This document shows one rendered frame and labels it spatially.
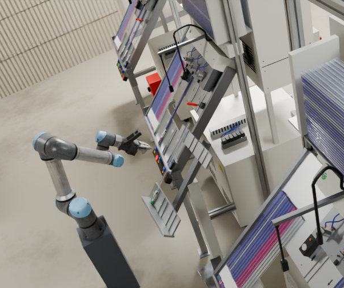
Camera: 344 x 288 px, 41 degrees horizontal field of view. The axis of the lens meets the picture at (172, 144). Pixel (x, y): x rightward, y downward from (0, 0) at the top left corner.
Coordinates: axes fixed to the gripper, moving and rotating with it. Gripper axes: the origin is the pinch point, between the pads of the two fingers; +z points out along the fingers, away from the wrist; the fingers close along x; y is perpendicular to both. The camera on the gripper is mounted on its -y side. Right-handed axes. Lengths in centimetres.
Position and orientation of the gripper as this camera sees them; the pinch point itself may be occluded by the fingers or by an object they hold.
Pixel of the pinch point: (150, 147)
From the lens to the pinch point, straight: 292.2
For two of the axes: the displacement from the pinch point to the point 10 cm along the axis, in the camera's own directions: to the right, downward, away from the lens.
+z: 8.7, 2.4, 4.4
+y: -4.2, 8.1, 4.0
